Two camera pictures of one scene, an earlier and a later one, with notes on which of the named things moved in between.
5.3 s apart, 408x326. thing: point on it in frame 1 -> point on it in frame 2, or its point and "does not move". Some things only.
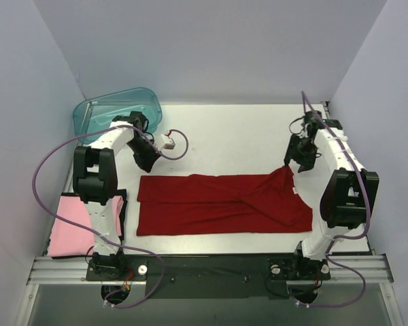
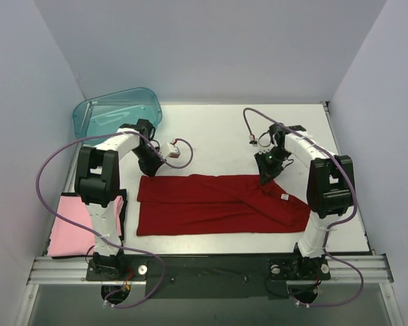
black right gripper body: (300, 157) -> (267, 168)
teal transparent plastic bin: (97, 113) does not move
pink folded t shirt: (68, 239) does not move
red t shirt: (190, 202) does not move
